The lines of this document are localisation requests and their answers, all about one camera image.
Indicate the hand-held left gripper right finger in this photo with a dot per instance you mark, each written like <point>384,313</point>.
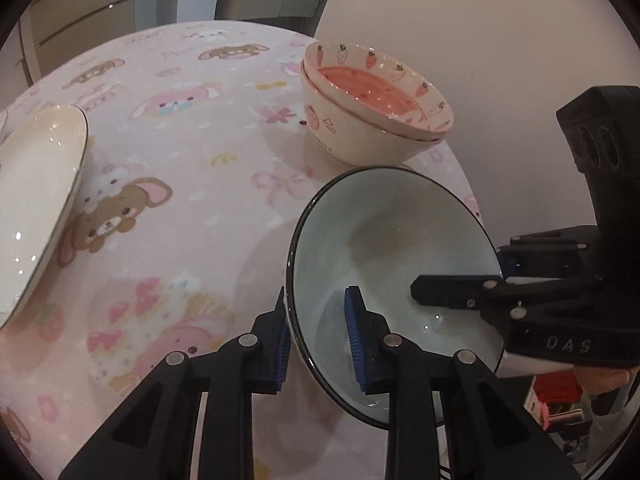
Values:
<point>356,345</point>

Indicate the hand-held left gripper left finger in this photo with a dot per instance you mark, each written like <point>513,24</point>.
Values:
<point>283,360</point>

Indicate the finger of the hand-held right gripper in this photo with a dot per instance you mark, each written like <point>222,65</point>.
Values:
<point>550,247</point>
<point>450,292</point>

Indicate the grey bowl with black rim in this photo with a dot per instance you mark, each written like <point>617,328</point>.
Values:
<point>400,240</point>

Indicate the white plate with black rim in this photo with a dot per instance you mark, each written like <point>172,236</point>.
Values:
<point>35,185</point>

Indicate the person's right hand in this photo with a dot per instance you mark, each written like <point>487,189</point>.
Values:
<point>595,380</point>

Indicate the red cloth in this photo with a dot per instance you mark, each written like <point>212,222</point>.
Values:
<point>560,390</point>

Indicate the strawberry print bowl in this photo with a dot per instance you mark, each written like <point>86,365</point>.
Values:
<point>370,85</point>
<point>345,135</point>

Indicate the pink cartoon tablecloth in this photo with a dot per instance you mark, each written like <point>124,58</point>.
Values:
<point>200,110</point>

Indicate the beige cabinet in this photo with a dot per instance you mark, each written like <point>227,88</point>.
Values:
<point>80,5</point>

